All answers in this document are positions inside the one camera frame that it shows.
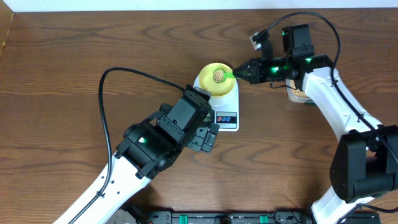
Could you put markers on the yellow bowl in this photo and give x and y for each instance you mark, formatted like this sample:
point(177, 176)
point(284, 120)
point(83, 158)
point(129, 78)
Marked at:
point(207, 82)

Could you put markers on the green plastic scoop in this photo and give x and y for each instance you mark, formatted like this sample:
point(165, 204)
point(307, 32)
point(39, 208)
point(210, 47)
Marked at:
point(227, 75)

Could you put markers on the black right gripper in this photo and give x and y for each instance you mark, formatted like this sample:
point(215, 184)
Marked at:
point(255, 74)

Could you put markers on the white digital kitchen scale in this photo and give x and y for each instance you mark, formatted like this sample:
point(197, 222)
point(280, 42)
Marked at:
point(226, 108)

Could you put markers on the clear plastic container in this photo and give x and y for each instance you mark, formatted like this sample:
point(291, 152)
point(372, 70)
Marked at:
point(295, 99)

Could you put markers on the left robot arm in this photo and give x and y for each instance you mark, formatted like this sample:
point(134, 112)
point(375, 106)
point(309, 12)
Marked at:
point(147, 148)

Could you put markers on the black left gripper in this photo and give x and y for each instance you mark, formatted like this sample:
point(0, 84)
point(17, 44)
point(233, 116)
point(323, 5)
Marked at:
point(200, 130)

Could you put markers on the soybeans in container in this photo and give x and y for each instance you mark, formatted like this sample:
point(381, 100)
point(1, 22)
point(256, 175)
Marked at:
point(296, 91)

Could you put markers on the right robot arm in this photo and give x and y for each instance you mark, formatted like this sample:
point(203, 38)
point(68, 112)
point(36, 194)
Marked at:
point(365, 163)

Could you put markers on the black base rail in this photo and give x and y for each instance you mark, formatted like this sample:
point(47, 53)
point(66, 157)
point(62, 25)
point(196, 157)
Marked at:
point(137, 215)

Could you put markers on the soybeans in bowl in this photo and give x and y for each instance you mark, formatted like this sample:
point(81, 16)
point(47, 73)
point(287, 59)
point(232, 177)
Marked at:
point(218, 75)

